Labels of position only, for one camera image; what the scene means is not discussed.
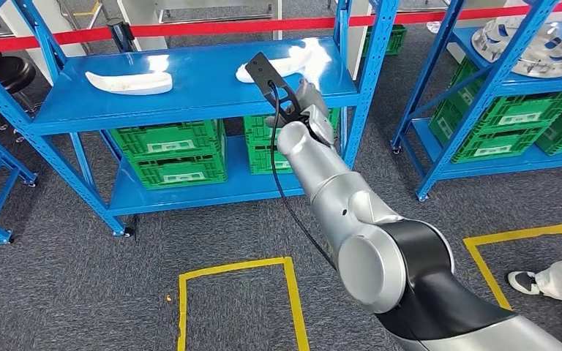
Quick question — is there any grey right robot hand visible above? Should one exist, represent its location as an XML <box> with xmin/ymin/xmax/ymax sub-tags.
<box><xmin>265</xmin><ymin>78</ymin><xmax>331</xmax><ymax>129</ymax></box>

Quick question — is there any wide blue metal shelf rack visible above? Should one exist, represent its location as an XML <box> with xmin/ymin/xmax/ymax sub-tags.
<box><xmin>0</xmin><ymin>0</ymin><xmax>401</xmax><ymax>239</ymax></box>

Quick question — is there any speckled white curved plastic part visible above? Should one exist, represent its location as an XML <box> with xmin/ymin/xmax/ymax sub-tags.
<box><xmin>85</xmin><ymin>70</ymin><xmax>173</xmax><ymax>96</ymax></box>

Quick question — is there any round silver metal part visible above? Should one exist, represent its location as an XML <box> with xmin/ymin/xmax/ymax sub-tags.
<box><xmin>471</xmin><ymin>17</ymin><xmax>562</xmax><ymax>80</ymax></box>

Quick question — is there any red barrier tape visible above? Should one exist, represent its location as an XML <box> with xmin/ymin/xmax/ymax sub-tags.
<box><xmin>0</xmin><ymin>0</ymin><xmax>562</xmax><ymax>55</ymax></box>

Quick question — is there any white cabinet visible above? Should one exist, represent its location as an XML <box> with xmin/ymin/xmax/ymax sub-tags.
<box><xmin>0</xmin><ymin>0</ymin><xmax>88</xmax><ymax>86</ymax></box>

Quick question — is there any black stool chrome base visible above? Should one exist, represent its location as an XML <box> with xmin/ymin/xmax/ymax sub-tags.
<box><xmin>0</xmin><ymin>24</ymin><xmax>37</xmax><ymax>145</ymax></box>

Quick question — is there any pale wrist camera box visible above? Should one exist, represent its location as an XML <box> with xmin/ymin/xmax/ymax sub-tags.
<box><xmin>306</xmin><ymin>104</ymin><xmax>336</xmax><ymax>147</ymax></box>

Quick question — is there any black flat bracket module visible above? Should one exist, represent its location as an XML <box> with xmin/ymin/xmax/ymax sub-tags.
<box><xmin>244</xmin><ymin>51</ymin><xmax>311</xmax><ymax>127</ymax></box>

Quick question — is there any black barrier post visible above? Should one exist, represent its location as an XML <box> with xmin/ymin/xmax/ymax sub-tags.
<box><xmin>106</xmin><ymin>18</ymin><xmax>137</xmax><ymax>53</ymax></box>

